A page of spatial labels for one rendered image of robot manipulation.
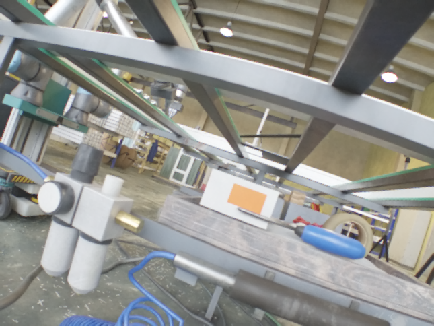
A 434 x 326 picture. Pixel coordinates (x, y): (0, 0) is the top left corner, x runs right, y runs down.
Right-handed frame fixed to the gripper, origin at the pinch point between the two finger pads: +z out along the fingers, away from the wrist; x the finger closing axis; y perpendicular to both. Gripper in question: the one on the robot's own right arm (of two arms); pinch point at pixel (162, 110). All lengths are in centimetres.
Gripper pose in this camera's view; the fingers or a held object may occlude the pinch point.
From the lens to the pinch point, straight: 143.5
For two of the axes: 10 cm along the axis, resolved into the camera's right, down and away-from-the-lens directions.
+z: -1.3, 8.3, 5.4
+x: -9.4, -2.8, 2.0
